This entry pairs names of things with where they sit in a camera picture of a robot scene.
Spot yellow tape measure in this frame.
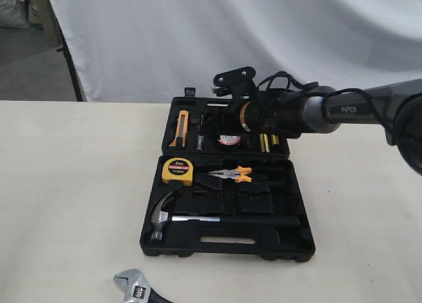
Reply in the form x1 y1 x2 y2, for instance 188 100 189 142
162 157 193 186

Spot claw hammer black grip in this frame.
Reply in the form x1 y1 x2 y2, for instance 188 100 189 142
148 192 301 244

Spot chrome adjustable wrench black handle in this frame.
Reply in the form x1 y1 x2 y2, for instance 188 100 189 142
113 269 171 303

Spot large yellow black screwdriver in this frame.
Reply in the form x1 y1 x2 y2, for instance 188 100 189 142
259 133 270 153

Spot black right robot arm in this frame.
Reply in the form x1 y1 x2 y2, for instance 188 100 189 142
218 79 421 173

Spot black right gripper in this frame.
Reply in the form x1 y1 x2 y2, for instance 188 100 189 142
219 100 246 132

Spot black backdrop stand pole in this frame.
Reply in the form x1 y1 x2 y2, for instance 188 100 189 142
51 8 84 102

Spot small yellow black screwdriver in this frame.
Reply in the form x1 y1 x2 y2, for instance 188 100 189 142
271 135 280 146

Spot black plastic tool case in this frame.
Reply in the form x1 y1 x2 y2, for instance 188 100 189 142
140 87 315 262

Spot clear voltage tester screwdriver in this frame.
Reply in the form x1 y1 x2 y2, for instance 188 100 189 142
196 113 204 151

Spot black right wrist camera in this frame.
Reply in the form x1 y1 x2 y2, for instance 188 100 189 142
212 67 256 99

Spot black PVC electrical tape roll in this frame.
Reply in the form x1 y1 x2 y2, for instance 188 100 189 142
217 135 242 152

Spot white backdrop cloth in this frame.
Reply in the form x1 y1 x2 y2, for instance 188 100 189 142
50 0 421 103

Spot grey sack in background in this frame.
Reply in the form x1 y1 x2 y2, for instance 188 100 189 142
1 0 28 28

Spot orange utility knife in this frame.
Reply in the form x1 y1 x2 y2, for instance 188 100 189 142
169 110 189 148

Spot orange handled pliers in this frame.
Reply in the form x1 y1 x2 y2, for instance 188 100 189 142
208 166 253 183

